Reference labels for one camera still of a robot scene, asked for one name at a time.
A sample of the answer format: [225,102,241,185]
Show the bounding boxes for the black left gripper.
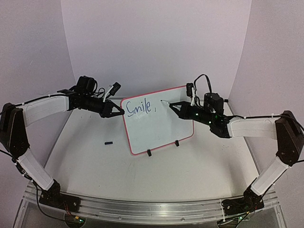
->
[83,94,125,118]

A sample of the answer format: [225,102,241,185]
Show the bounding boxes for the pink framed whiteboard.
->
[120,85,194,155]

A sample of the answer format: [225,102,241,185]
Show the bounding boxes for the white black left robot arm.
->
[0,76,124,207]

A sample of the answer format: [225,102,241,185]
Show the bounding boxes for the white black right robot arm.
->
[169,93,304,209]

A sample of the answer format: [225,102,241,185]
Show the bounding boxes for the aluminium table edge rail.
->
[79,96,230,103]

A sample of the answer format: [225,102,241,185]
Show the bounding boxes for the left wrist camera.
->
[103,82,121,102]

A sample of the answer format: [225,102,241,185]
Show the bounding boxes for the wire whiteboard stand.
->
[146,140,180,157]

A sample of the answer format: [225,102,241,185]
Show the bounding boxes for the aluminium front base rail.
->
[13,183,286,228]

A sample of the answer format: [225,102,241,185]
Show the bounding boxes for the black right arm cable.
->
[193,74,304,163]

